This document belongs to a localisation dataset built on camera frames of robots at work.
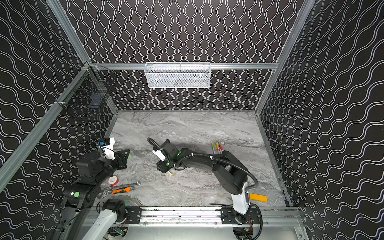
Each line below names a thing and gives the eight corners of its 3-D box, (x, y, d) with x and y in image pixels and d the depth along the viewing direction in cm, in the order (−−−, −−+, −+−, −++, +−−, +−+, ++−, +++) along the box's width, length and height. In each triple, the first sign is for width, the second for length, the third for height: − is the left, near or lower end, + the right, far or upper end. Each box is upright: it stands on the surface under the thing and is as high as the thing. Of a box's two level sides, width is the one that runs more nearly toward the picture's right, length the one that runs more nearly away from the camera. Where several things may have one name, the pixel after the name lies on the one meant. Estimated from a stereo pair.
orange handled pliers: (112, 194, 83) (111, 193, 82) (113, 190, 85) (112, 188, 83) (130, 192, 84) (129, 190, 82) (131, 187, 85) (129, 186, 84)
